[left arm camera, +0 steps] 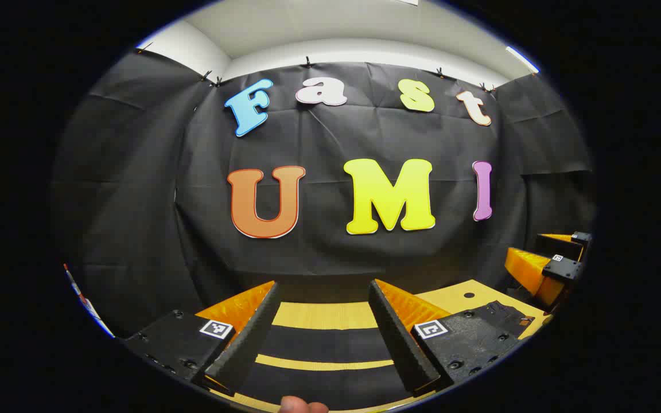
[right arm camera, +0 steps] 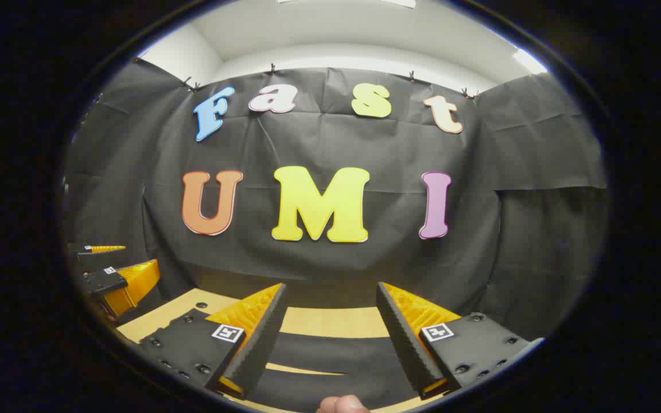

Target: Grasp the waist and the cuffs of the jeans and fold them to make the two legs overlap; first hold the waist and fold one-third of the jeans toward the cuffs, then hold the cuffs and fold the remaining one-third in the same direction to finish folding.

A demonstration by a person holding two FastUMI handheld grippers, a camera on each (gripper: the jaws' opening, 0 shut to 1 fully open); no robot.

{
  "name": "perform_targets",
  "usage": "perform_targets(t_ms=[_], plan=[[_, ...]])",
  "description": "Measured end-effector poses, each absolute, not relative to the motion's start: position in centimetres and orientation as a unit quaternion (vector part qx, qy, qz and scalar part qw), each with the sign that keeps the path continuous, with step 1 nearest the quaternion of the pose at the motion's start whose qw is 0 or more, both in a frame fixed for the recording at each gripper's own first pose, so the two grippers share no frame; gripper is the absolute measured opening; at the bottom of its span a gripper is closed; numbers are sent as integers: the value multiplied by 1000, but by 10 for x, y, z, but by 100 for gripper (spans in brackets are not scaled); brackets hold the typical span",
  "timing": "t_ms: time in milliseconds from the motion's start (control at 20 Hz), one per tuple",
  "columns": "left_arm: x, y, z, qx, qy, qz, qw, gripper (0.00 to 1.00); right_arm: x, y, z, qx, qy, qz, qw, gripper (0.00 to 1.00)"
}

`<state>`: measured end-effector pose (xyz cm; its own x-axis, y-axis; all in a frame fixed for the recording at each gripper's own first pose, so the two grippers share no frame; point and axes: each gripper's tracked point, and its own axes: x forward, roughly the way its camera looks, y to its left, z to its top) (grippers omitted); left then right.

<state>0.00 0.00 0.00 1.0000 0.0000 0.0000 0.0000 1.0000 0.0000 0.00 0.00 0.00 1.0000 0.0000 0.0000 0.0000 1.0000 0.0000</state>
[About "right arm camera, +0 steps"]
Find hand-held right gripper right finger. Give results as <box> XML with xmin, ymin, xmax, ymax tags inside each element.
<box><xmin>375</xmin><ymin>281</ymin><xmax>545</xmax><ymax>401</ymax></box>

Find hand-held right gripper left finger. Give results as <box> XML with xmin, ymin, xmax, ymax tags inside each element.
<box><xmin>137</xmin><ymin>282</ymin><xmax>290</xmax><ymax>400</ymax></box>

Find black jeans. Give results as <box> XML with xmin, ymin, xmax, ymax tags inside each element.
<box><xmin>244</xmin><ymin>332</ymin><xmax>423</xmax><ymax>411</ymax></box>

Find black backdrop cloth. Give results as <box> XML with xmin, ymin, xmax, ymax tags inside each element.
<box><xmin>64</xmin><ymin>57</ymin><xmax>609</xmax><ymax>345</ymax></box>

